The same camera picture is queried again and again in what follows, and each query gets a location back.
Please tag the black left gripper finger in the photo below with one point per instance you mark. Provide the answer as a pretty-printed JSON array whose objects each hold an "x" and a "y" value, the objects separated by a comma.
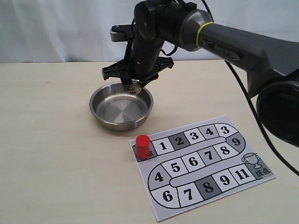
[{"x": 126, "y": 83}]

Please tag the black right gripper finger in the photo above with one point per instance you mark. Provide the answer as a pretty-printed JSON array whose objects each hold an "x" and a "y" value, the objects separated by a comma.
[{"x": 143, "y": 83}]

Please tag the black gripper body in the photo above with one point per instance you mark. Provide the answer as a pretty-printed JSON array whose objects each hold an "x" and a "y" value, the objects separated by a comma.
[{"x": 141, "y": 62}]

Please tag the white backdrop curtain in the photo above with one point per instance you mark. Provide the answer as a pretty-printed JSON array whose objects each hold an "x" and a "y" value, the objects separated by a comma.
[{"x": 78, "y": 30}]

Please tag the red cylinder game piece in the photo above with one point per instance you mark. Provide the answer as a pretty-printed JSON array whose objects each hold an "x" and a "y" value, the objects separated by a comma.
[{"x": 142, "y": 146}]

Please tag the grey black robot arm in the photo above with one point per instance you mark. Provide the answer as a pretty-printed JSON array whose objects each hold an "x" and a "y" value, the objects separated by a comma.
[{"x": 271, "y": 64}]

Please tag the beige wooden die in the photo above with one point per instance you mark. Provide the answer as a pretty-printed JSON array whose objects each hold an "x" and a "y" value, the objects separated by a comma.
[{"x": 134, "y": 88}]

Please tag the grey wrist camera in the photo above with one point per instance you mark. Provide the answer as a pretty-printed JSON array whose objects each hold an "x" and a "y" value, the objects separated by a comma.
[{"x": 120, "y": 33}]

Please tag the round stainless steel bowl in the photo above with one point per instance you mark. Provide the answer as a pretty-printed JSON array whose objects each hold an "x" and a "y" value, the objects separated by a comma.
[{"x": 117, "y": 110}]

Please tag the paper game board sheet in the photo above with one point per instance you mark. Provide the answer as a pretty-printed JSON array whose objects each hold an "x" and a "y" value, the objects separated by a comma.
[{"x": 198, "y": 163}]

